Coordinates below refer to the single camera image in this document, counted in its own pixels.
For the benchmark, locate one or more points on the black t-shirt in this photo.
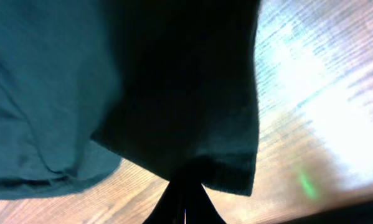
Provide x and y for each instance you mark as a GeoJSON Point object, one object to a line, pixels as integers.
{"type": "Point", "coordinates": [168, 85]}

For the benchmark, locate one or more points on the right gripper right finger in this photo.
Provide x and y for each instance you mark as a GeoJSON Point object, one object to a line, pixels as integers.
{"type": "Point", "coordinates": [199, 208]}

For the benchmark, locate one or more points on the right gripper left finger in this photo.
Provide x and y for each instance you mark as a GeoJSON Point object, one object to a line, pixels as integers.
{"type": "Point", "coordinates": [170, 208]}

